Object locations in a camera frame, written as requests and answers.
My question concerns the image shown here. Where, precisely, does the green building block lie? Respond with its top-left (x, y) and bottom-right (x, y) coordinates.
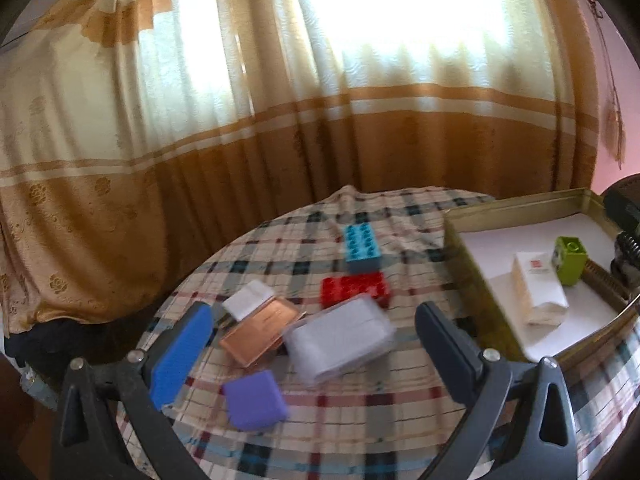
top-left (551, 236), bottom-right (588, 286)

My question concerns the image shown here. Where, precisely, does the purple rectangular block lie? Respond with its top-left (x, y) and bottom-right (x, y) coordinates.
top-left (222, 370), bottom-right (290, 431)

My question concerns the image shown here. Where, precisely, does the copper pink case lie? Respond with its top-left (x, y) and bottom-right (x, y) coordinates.
top-left (220, 297), bottom-right (306, 367)

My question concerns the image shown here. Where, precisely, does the clear plastic box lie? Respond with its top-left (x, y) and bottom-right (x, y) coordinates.
top-left (282, 294), bottom-right (396, 386)

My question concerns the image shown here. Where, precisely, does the red building brick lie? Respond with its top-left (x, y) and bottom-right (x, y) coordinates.
top-left (320, 271), bottom-right (390, 309)

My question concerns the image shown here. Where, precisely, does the curtain tieback tassel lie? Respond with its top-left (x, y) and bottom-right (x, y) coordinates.
top-left (587, 0), bottom-right (626, 169)

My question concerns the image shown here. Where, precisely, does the gold metal tin box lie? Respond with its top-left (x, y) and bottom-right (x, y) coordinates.
top-left (444, 188), bottom-right (639, 368)

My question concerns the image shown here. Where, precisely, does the white tissue packet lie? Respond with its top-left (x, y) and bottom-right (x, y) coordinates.
top-left (511, 252), bottom-right (568, 327)

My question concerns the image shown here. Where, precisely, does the white charger adapter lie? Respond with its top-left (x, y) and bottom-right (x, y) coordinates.
top-left (222, 280), bottom-right (276, 322)

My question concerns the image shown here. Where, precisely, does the blue building brick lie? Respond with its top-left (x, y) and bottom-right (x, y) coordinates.
top-left (344, 222), bottom-right (381, 274)

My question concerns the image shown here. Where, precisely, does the cream and brown curtain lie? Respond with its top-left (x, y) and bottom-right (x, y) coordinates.
top-left (1, 0), bottom-right (600, 334)

